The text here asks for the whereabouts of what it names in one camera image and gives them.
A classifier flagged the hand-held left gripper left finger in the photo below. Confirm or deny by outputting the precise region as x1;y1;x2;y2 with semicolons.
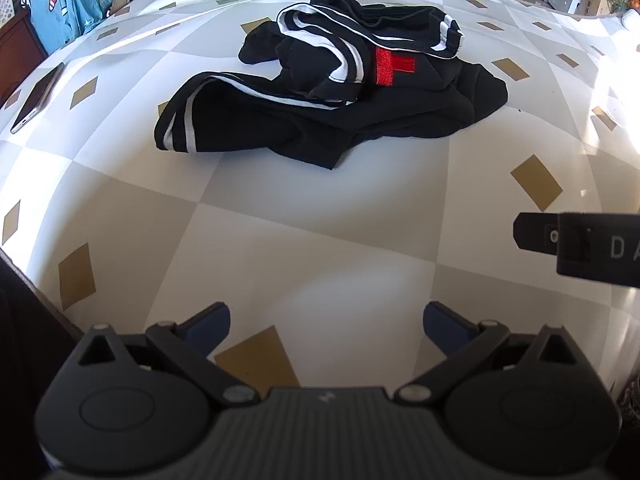
75;301;261;406

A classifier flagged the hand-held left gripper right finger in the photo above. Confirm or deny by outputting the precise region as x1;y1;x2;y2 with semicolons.
395;301;583;406

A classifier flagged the grey smartphone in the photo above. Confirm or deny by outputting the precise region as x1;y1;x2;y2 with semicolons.
10;62;66;134

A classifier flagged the white perforated basket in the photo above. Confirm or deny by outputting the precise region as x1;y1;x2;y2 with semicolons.
0;0;31;23

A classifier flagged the brown wooden cabinet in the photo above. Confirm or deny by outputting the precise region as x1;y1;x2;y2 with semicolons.
0;10;48;106

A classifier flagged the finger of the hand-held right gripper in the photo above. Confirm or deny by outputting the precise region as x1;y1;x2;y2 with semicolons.
512;212;560;256

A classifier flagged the blue printed pyjama top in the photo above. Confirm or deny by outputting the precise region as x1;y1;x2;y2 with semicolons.
22;0;113;56

